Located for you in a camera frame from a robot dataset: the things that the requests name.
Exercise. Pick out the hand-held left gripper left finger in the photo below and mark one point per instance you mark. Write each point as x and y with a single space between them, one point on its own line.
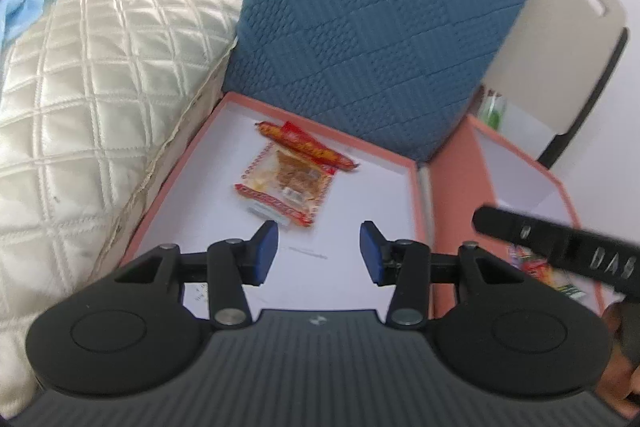
265 253

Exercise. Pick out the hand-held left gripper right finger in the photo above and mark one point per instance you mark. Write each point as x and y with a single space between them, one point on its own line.
372 253

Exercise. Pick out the red white snack packet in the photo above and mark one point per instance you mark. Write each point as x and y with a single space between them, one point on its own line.
530 264

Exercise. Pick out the shallow pink tray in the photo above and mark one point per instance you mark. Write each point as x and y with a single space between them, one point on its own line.
350 192

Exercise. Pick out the red bordered clear snack packet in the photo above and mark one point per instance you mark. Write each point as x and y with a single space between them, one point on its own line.
285 183

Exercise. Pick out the deep pink box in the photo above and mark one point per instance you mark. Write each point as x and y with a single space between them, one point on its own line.
450 187

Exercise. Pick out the person's right hand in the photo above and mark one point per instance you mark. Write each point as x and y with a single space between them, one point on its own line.
629 377

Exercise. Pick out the green edged clear snack packet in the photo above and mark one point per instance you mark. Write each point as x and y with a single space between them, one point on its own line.
574 291

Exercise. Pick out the orange wrapped sausage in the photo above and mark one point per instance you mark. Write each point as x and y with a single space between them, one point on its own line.
310 149

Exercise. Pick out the small red flat packet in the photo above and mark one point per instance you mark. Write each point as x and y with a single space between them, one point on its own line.
292 130

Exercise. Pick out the green white packet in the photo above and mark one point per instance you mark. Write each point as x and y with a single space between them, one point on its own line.
495 112

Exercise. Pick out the white black chair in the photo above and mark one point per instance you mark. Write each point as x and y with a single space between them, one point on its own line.
550 57

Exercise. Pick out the white quilted pillow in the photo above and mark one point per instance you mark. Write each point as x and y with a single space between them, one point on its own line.
100 107

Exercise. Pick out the blue quilted cushion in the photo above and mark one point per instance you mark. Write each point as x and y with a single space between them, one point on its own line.
375 32

